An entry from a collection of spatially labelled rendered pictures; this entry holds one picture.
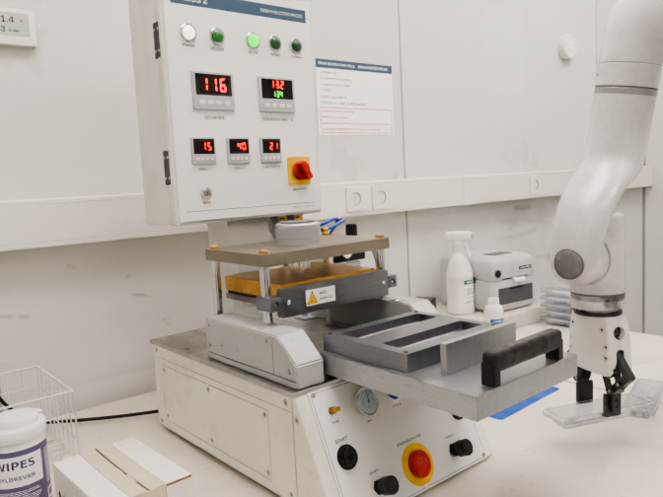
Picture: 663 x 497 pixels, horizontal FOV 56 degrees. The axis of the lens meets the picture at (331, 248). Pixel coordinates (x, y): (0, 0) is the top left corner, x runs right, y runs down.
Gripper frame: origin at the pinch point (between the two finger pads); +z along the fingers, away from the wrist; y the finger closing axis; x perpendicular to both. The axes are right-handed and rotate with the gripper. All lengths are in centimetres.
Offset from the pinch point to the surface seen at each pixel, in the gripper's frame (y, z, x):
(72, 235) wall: 56, -30, 84
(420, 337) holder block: -4.1, -16.0, 34.4
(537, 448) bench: 2.6, 7.7, 10.3
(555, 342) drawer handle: -17.9, -16.9, 22.2
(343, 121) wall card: 89, -56, 11
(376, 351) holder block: -8.3, -16.2, 42.9
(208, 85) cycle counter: 30, -57, 57
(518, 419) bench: 14.3, 7.7, 5.8
